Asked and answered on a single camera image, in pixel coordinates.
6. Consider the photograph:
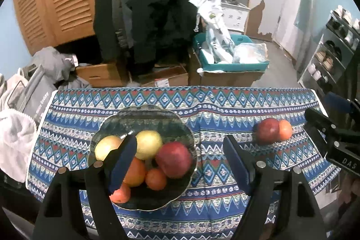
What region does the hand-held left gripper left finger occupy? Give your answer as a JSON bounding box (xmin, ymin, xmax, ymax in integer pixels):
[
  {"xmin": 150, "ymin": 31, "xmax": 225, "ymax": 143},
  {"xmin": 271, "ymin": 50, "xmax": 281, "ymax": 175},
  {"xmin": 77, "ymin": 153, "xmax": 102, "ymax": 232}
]
[{"xmin": 32, "ymin": 134, "xmax": 138, "ymax": 240}]

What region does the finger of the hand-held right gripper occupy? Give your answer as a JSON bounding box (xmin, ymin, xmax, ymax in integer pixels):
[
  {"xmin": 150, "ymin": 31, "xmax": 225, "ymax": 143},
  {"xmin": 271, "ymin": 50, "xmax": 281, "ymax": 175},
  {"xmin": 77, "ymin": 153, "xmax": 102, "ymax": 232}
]
[
  {"xmin": 304, "ymin": 108, "xmax": 336, "ymax": 139},
  {"xmin": 323, "ymin": 92, "xmax": 354, "ymax": 114}
]

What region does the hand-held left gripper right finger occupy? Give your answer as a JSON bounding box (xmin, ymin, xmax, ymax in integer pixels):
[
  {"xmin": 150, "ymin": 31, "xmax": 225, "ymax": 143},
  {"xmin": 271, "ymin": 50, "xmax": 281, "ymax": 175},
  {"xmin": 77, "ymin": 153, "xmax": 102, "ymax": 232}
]
[{"xmin": 223, "ymin": 135, "xmax": 328, "ymax": 240}]

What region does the large orange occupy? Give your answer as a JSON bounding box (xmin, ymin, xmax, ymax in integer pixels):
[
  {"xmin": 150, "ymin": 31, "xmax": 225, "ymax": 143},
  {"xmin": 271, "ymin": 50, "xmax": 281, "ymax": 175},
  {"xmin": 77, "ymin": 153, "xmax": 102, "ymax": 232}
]
[{"xmin": 123, "ymin": 157, "xmax": 147, "ymax": 188}]

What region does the yellow apple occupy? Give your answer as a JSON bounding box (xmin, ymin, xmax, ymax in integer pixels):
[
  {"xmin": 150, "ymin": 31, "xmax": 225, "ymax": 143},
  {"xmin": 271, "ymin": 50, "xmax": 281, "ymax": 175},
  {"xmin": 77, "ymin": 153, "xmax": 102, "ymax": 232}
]
[
  {"xmin": 135, "ymin": 130, "xmax": 164, "ymax": 161},
  {"xmin": 95, "ymin": 135, "xmax": 124, "ymax": 162}
]

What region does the small orange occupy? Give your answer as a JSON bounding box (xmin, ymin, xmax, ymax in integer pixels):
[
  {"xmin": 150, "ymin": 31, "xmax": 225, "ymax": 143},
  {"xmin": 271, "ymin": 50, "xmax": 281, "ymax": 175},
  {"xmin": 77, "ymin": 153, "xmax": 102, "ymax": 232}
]
[
  {"xmin": 109, "ymin": 182, "xmax": 131, "ymax": 204},
  {"xmin": 277, "ymin": 120, "xmax": 293, "ymax": 141},
  {"xmin": 145, "ymin": 168, "xmax": 168, "ymax": 191}
]

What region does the red apple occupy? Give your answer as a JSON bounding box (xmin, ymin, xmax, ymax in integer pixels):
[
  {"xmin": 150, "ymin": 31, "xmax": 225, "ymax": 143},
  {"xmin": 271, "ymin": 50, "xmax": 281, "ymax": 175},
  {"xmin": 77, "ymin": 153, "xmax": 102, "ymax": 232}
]
[
  {"xmin": 254, "ymin": 118, "xmax": 282, "ymax": 145},
  {"xmin": 155, "ymin": 141, "xmax": 192, "ymax": 179}
]

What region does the dark green glass bowl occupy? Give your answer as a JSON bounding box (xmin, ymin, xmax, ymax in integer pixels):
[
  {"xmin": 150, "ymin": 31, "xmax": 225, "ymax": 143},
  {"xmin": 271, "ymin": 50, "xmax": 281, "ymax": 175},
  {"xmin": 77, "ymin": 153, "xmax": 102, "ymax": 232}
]
[{"xmin": 88, "ymin": 105, "xmax": 196, "ymax": 211}]

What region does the blue patterned tablecloth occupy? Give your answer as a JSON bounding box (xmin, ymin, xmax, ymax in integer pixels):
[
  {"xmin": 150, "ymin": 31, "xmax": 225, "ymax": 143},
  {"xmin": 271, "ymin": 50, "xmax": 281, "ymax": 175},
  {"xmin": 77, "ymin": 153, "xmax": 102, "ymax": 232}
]
[{"xmin": 25, "ymin": 86, "xmax": 342, "ymax": 240}]

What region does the group of shoes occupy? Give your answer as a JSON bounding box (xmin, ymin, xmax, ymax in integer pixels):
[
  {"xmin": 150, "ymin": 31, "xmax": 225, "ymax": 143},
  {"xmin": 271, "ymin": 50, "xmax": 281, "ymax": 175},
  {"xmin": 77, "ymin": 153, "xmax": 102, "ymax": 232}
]
[{"xmin": 306, "ymin": 5, "xmax": 360, "ymax": 86}]

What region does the grey shoe rack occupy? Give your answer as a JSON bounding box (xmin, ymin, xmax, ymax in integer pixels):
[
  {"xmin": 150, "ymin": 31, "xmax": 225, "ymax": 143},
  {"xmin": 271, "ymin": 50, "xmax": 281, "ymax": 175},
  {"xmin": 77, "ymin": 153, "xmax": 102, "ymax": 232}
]
[{"xmin": 298, "ymin": 5, "xmax": 360, "ymax": 94}]

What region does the cardboard box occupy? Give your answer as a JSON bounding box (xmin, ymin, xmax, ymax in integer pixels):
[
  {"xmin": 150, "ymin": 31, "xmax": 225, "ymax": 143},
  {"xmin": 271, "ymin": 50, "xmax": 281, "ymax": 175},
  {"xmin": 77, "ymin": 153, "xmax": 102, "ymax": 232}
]
[
  {"xmin": 76, "ymin": 63, "xmax": 121, "ymax": 87},
  {"xmin": 190, "ymin": 49, "xmax": 265, "ymax": 87},
  {"xmin": 138, "ymin": 66, "xmax": 189, "ymax": 87}
]

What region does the teal plastic bin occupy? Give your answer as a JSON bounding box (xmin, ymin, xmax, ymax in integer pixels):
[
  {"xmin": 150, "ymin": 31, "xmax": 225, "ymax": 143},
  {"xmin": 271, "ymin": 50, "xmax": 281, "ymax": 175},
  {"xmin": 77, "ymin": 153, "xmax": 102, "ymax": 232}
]
[{"xmin": 194, "ymin": 33, "xmax": 269, "ymax": 72}]

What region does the clear plastic bag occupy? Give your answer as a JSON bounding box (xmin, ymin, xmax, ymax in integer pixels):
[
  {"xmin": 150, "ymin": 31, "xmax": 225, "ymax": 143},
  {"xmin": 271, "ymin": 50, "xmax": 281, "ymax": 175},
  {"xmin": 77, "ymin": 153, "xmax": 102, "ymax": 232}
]
[{"xmin": 233, "ymin": 43, "xmax": 269, "ymax": 64}]

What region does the grey tote bag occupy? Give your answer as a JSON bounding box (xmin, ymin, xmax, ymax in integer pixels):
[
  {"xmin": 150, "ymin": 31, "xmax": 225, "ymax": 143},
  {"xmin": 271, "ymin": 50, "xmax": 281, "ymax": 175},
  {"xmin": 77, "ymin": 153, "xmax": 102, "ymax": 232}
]
[{"xmin": 21, "ymin": 64, "xmax": 61, "ymax": 124}]

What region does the white fleece towel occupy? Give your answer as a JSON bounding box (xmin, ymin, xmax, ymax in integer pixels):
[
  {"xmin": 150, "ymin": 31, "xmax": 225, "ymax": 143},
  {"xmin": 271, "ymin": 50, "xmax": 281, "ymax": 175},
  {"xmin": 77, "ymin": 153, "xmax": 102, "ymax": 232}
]
[{"xmin": 0, "ymin": 74, "xmax": 38, "ymax": 183}]

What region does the crumpled grey jacket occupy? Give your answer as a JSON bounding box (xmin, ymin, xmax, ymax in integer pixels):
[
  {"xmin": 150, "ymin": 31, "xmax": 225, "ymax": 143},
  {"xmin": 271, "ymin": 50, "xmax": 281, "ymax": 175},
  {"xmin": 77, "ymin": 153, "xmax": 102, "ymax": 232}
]
[{"xmin": 28, "ymin": 46, "xmax": 90, "ymax": 89}]

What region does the white printed plastic bag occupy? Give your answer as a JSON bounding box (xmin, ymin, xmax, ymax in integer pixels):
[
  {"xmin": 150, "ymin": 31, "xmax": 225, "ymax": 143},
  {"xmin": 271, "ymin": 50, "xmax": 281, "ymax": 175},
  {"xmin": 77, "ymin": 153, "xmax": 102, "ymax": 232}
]
[{"xmin": 189, "ymin": 0, "xmax": 235, "ymax": 63}]

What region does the white printed box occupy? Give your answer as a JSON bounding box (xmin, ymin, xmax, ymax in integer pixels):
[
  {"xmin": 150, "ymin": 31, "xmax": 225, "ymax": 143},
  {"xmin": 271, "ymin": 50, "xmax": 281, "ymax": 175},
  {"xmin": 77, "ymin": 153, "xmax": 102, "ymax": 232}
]
[{"xmin": 221, "ymin": 2, "xmax": 251, "ymax": 31}]

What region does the dark hanging jacket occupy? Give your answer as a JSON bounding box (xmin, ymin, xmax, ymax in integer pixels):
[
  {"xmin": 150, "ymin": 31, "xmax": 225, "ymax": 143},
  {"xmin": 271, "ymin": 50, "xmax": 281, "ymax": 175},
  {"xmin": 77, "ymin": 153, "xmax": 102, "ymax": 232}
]
[{"xmin": 94, "ymin": 0, "xmax": 124, "ymax": 61}]

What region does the black hanging coat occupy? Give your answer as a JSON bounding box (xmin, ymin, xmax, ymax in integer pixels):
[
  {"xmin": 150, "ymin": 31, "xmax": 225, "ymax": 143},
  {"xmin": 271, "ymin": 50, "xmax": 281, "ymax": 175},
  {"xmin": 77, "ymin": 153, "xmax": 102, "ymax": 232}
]
[{"xmin": 132, "ymin": 0, "xmax": 203, "ymax": 66}]

